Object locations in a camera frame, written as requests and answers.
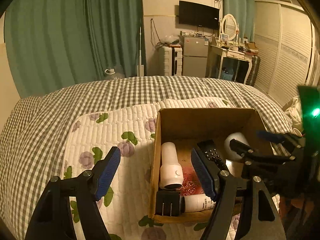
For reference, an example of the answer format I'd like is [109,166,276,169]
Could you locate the white round device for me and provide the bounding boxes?
[224,132,249,161]

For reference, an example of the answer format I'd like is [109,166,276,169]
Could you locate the black remote control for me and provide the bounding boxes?
[197,139,228,171]

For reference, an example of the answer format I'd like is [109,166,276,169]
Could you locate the white handheld device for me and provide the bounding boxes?
[159,142,184,190]

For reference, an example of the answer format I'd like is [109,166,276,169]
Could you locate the white red-capped bottle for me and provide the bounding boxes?
[182,193,215,213]

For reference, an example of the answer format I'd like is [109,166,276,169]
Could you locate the white puffer jacket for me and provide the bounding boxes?
[283,96,303,132]

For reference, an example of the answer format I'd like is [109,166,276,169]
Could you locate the brown cardboard box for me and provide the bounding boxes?
[149,107,276,225]

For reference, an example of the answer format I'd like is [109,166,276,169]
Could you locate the dark suitcase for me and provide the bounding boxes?
[246,55,261,86]

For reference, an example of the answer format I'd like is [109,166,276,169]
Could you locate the white floral quilted mat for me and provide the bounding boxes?
[60,96,281,240]

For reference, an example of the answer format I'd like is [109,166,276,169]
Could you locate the blue laundry basket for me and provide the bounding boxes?
[220,66,234,81]

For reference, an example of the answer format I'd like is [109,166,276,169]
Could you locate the green checkered bed cover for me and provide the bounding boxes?
[1,76,291,239]

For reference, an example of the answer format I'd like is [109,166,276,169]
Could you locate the white louvered wardrobe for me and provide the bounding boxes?
[254,1,315,105]

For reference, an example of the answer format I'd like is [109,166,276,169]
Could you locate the white dressing table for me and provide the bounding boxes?
[206,44,253,84]

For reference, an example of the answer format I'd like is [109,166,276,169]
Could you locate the silver mini fridge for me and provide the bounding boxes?
[181,36,208,77]

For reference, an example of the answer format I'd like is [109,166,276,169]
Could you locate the white suitcase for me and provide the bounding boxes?
[158,46,183,76]

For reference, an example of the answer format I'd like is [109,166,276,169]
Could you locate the oval vanity mirror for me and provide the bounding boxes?
[220,14,239,41]

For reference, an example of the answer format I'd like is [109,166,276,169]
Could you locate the white mop pole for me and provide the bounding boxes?
[137,27,144,76]

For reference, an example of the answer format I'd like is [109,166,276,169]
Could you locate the clear water jug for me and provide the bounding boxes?
[104,66,125,81]

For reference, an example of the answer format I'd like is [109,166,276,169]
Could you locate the green curtain right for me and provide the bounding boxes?
[223,0,255,42]

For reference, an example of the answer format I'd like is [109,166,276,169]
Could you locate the green curtain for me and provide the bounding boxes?
[223,0,255,42]
[4,0,143,98]

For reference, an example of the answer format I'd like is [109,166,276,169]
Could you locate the green curtain left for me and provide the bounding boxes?
[4,0,143,98]

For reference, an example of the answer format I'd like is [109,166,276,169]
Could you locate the black wall television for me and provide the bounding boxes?
[178,1,220,30]

